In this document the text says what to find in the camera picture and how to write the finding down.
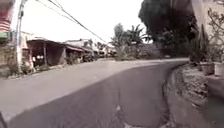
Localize grey asphalt road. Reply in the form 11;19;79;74
0;57;190;128

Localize group of green trees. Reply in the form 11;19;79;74
110;22;151;61

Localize row of roadside buildings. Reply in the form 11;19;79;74
19;31;118;73

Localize large dark tree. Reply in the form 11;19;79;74
138;0;199;58

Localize concrete road verge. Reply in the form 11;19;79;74
162;62;224;128

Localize utility pole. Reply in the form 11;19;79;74
14;0;28;75

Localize building with red awning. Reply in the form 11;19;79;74
0;0;18;78

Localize overhead wires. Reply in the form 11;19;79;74
34;0;109;44

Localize pale building wall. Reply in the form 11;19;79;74
191;0;224;38

